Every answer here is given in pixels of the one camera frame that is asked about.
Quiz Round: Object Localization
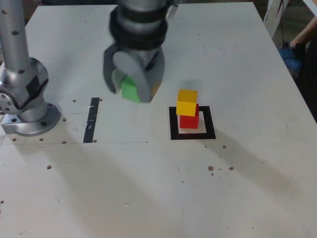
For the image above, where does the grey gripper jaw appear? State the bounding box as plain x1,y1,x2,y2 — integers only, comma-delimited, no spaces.
113,47,166,104
103,46,125,93

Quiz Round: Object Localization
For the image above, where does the green cube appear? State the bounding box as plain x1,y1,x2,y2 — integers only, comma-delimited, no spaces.
121,75,143,104

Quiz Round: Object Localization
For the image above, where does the yellow cube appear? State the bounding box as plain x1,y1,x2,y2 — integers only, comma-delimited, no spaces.
176,89,199,117

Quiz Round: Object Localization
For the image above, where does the red cube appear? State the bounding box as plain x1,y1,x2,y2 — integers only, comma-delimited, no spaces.
179,103,200,129

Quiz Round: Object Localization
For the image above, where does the black tape square outline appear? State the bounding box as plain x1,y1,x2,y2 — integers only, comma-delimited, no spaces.
168,106,216,141

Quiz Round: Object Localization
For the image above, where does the black tape strip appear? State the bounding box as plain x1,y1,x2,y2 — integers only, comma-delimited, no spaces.
83,97,100,144

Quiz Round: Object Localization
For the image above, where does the blue object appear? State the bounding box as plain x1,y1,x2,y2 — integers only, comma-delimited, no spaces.
278,46,303,75

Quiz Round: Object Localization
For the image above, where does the person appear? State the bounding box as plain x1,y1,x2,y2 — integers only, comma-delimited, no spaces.
289,14,317,122

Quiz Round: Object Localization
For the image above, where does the white frame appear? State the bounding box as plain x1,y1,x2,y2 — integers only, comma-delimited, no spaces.
263,0,291,39

